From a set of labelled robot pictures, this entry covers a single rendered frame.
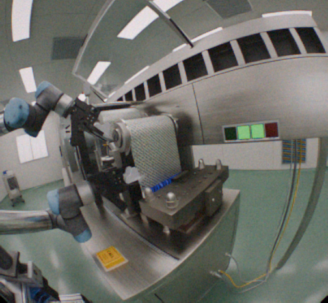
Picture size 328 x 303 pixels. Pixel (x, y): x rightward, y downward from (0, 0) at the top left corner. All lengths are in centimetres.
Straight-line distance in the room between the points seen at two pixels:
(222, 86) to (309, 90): 39
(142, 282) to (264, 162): 295
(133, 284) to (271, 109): 70
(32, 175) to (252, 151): 702
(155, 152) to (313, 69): 74
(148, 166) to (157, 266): 37
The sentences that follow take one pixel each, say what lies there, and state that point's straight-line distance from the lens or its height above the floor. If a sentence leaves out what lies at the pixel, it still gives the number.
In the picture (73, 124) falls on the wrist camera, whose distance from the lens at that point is 51.
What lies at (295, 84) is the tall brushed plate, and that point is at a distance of 58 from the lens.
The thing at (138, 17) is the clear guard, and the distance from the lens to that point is 83.
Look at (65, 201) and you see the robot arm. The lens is 43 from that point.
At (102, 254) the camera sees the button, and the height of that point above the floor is 92.
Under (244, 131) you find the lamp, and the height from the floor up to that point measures 119.
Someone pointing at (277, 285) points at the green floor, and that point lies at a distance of 142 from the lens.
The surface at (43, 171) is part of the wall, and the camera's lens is 613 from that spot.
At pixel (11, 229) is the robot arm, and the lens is 49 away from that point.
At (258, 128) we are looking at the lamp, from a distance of 57.
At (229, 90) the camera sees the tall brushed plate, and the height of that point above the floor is 136.
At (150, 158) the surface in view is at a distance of 55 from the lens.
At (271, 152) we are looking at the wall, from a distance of 302.
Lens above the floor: 126
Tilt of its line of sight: 5 degrees down
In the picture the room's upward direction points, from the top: 11 degrees counter-clockwise
